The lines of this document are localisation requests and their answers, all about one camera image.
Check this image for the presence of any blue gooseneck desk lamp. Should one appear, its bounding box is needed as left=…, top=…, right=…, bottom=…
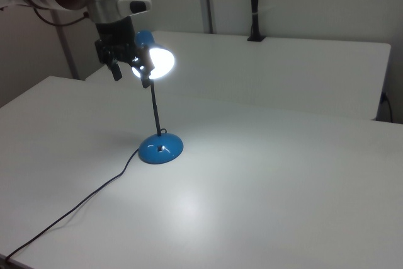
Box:
left=131, top=29, right=185, bottom=166

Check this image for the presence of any black lamp power cord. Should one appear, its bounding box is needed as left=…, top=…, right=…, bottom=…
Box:
left=4, top=148, right=141, bottom=265

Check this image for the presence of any black clamped camera pole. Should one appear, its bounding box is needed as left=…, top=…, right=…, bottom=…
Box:
left=246, top=0, right=266, bottom=43

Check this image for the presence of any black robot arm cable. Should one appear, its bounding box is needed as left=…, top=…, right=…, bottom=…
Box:
left=32, top=6, right=89, bottom=28

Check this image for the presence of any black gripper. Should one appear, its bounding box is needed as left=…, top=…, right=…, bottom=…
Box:
left=94, top=16, right=156, bottom=89

